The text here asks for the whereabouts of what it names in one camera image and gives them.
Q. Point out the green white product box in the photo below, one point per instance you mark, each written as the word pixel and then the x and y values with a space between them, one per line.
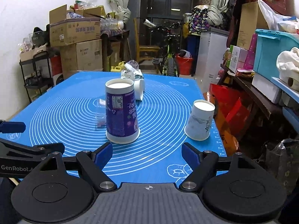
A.
pixel 236 58

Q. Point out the wooden chair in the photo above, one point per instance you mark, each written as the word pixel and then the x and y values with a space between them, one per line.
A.
pixel 141 49

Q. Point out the tissue pack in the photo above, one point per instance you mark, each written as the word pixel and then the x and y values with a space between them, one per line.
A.
pixel 131 72

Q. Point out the lower cardboard box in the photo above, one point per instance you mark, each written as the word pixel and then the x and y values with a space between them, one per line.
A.
pixel 84 56

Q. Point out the teal plastic storage bin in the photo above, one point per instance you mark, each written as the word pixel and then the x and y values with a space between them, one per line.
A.
pixel 269 45

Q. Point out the purple paper cup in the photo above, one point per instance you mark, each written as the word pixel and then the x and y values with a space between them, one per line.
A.
pixel 121 113

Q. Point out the tall brown cardboard box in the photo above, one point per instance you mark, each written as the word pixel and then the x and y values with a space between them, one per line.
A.
pixel 251 19

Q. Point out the pink plastic stand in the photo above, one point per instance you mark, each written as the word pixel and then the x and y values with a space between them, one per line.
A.
pixel 249 61

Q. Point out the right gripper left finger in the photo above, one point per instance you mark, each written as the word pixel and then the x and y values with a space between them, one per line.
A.
pixel 91 164

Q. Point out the dark wooden side table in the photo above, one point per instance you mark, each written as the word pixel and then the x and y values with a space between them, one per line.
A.
pixel 115 47

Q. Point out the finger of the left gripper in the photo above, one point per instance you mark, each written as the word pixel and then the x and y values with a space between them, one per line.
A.
pixel 50 148
pixel 12 127

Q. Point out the black metal shelf rack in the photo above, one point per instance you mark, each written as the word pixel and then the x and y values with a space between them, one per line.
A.
pixel 36 81

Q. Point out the yellow oil jug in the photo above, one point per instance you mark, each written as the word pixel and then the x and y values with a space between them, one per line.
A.
pixel 118 68

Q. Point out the blue white paper cup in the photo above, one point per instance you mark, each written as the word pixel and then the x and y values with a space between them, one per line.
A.
pixel 139 87

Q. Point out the white landscape paper cup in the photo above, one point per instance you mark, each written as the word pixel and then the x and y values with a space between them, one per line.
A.
pixel 200 120

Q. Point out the clear plastic cup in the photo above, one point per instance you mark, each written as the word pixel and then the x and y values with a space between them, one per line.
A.
pixel 100 112

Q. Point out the white freezer cabinet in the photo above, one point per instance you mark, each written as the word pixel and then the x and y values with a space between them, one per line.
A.
pixel 212 47

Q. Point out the black green bicycle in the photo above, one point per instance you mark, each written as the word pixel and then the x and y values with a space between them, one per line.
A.
pixel 165 62

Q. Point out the red bucket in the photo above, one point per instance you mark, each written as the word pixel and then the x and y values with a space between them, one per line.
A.
pixel 184 64

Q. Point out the blue silicone mat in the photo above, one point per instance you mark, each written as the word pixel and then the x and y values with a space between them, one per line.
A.
pixel 68 113

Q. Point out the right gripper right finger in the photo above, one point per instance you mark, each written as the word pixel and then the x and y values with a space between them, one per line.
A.
pixel 203 165

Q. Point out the top printed cardboard box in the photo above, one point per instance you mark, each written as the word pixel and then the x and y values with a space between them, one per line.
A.
pixel 74 26

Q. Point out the red gift bag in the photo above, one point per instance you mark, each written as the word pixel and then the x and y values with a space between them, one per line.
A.
pixel 236 109

